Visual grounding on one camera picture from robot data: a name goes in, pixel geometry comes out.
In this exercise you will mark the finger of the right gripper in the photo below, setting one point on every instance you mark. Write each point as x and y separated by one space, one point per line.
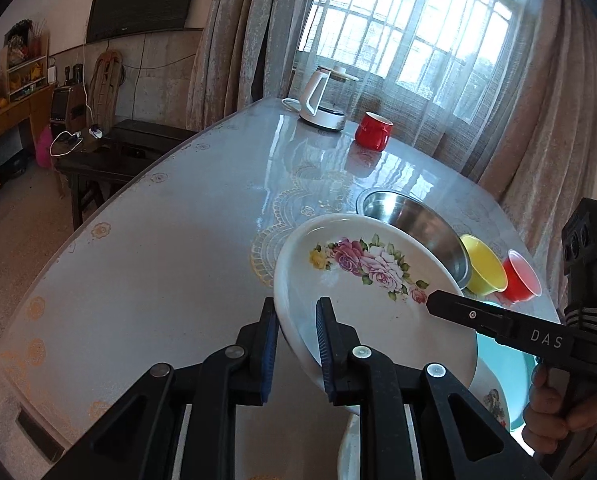
483 318

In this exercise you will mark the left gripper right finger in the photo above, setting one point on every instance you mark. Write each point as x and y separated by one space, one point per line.
414 423

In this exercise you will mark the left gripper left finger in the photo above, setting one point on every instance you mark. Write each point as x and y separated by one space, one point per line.
180 422

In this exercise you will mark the red plastic bowl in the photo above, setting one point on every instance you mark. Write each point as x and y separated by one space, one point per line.
523 283

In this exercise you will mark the yellow plastic bowl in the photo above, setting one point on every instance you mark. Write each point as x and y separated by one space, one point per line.
488 273

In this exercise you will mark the white rose flower plate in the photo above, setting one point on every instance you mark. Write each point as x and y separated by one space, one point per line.
379 280

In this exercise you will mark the stainless steel bowl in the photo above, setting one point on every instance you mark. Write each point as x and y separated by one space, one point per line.
421 222

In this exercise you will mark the white plate red characters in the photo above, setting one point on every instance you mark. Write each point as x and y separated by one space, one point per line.
486 388

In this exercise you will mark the right hand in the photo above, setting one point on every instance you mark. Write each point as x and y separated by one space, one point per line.
545 427

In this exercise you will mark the turquoise plate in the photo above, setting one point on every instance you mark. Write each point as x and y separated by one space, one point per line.
514 369

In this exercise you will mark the right beige curtain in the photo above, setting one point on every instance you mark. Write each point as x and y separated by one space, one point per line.
546 159

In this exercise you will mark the beige curtain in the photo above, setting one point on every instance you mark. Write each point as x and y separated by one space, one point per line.
245 54
546 159

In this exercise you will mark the red mug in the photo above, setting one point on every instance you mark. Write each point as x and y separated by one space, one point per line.
373 132

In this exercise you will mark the white glass electric kettle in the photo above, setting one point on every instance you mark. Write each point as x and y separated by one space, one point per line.
325 100

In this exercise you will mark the dark low bench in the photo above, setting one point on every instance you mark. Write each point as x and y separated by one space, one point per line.
111 162

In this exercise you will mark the pink bag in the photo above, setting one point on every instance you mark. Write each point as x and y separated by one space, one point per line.
42 148

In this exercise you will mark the window with metal bars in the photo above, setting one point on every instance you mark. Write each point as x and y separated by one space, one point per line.
448 54

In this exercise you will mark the wooden sideboard cabinet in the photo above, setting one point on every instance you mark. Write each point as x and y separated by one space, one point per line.
30 115

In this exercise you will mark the left beige curtain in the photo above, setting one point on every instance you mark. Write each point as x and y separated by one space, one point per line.
245 54

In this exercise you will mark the wooden folding chair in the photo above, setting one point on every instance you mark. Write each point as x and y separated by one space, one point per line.
107 77

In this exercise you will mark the wooden shelf with ornaments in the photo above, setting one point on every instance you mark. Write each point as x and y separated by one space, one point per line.
24 59

